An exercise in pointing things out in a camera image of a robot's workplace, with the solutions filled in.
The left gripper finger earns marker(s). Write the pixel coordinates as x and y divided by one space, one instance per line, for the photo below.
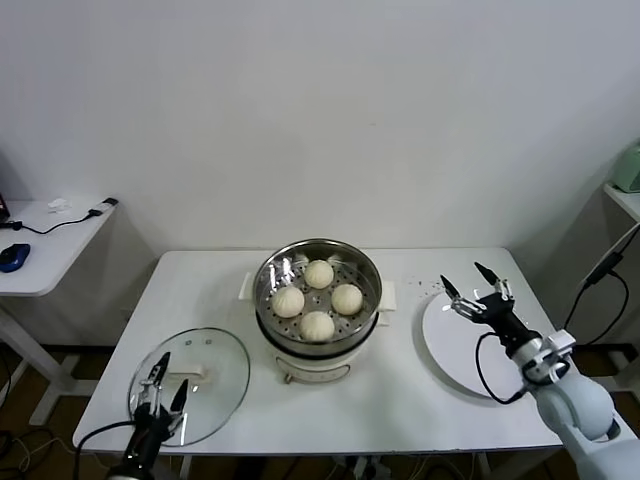
152 385
179 400

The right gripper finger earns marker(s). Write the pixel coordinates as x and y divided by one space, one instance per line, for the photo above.
467 306
497 286

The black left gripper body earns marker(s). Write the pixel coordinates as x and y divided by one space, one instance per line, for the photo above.
155 425

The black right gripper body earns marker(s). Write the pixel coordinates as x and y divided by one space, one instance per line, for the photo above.
502 317

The glass pot lid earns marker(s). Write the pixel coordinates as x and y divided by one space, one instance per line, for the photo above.
220 370

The white steamed baozi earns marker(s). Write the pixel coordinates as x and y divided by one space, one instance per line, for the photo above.
317 326
318 274
347 299
289 301

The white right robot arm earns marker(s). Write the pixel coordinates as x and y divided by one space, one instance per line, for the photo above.
575 405

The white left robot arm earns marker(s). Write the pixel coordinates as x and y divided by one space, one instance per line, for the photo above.
135 460

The stainless steel steamer basket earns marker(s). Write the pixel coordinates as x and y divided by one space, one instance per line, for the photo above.
270 280

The white round plate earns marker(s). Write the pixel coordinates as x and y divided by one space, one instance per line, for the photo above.
450 345

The white side shelf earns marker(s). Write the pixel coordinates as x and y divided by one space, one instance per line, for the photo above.
625 200

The white side desk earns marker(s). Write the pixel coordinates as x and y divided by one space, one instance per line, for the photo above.
45 260

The blue computer mouse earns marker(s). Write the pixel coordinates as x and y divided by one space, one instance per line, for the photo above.
15 256

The small white desk object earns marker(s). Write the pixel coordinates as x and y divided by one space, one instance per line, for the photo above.
59 205

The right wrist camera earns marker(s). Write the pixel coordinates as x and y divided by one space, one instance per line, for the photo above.
560 340

